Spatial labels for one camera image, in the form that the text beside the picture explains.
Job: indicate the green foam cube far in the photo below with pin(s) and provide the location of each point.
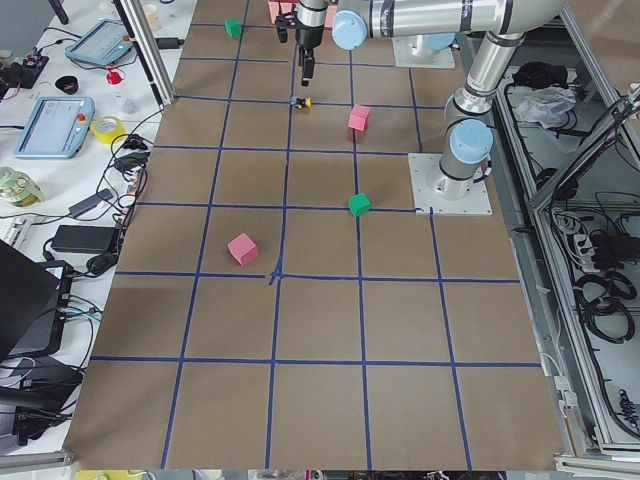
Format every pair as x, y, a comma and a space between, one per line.
233, 27

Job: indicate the black power adapter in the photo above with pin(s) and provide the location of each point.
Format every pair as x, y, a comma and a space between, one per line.
83, 239

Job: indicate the black bowl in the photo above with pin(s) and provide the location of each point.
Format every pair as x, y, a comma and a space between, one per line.
67, 84

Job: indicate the yellow emergency stop button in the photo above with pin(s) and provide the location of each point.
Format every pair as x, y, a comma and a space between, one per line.
301, 102

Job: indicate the yellow tape roll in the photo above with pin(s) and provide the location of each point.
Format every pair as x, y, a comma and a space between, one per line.
107, 129

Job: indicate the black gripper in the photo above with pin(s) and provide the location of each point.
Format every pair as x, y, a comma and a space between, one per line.
306, 36

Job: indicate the pink foam cube far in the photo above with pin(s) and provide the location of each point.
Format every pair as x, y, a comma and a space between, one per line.
358, 117

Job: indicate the white crumpled cloth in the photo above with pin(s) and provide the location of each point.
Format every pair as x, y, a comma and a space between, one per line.
549, 106

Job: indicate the pink foam cube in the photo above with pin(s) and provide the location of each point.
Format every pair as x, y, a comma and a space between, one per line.
358, 117
243, 249

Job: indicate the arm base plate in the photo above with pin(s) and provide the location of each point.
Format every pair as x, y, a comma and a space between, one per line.
435, 193
430, 51

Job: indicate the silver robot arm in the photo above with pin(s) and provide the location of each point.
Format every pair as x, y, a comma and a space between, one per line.
409, 23
504, 23

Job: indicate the pink plastic bin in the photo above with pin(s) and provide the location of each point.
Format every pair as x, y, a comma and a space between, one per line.
277, 7

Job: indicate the blue teach pendant far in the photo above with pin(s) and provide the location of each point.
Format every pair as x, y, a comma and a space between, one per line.
105, 44

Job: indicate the green foam cube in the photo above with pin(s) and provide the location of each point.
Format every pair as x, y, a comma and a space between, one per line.
359, 204
233, 27

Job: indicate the glass jar with lid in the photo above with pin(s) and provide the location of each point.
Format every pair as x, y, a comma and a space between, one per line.
18, 189

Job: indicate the black laptop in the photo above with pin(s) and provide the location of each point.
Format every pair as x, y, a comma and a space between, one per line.
33, 295

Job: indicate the blue teach pendant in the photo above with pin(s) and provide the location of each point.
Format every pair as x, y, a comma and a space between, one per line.
105, 44
56, 128

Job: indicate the blue teach pendant near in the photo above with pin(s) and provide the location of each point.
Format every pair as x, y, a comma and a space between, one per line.
56, 128

